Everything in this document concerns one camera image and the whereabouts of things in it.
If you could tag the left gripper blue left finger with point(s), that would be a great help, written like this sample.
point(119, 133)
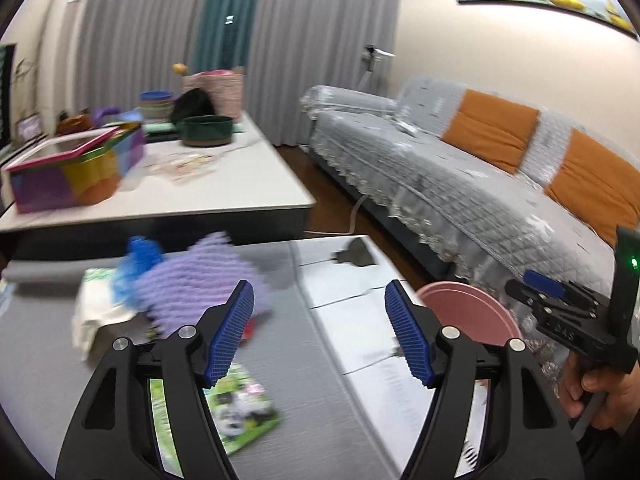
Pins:
point(222, 328)

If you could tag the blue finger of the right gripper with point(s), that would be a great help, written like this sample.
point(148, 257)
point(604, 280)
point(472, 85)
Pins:
point(543, 284)

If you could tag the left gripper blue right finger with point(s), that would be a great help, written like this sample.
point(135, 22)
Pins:
point(412, 341)

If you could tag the red plastic bag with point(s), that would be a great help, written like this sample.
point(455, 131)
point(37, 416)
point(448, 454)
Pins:
point(248, 331)

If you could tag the purple foam fruit net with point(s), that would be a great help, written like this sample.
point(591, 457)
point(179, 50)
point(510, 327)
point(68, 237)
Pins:
point(178, 290)

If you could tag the green snack packet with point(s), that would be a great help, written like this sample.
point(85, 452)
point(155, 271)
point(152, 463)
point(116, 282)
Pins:
point(240, 407)

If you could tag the blue plastic bag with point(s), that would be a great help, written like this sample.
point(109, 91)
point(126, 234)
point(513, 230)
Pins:
point(142, 255)

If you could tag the white wet wipes pack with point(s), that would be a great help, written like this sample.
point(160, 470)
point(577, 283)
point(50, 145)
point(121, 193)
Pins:
point(97, 306)

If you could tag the pink trash bin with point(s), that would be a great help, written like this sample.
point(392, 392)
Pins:
point(471, 310)

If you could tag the grey quilted sofa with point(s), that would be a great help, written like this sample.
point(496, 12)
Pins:
point(492, 226)

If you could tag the white printed table cloth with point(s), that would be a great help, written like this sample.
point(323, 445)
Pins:
point(348, 307)

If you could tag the orange cushion near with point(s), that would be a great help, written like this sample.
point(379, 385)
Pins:
point(597, 187)

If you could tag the orange cushion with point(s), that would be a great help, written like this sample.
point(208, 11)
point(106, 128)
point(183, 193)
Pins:
point(492, 129)
point(597, 187)

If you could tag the white coffee table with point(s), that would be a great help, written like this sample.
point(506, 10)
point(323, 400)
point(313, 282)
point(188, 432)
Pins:
point(248, 192)

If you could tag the orange cushion far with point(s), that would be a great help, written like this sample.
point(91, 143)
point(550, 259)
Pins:
point(492, 129)

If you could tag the clear plastic bag on table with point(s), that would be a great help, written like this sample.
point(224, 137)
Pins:
point(181, 167)

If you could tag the dark green round basket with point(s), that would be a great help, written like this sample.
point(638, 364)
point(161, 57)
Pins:
point(208, 131)

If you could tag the colourful storage box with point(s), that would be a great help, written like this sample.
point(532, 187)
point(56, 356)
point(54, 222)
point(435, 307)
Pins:
point(81, 169)

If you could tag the stack of coloured bowls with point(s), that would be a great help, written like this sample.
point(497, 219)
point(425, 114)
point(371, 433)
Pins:
point(156, 105)

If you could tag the pink lace basket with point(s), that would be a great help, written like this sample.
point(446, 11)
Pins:
point(224, 88)

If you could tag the teal curtain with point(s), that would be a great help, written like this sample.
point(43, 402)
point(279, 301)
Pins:
point(224, 35)

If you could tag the grey curtain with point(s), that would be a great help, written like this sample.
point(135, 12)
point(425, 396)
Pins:
point(281, 47)

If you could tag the small photo frame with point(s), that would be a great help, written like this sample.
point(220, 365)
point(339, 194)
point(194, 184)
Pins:
point(29, 128)

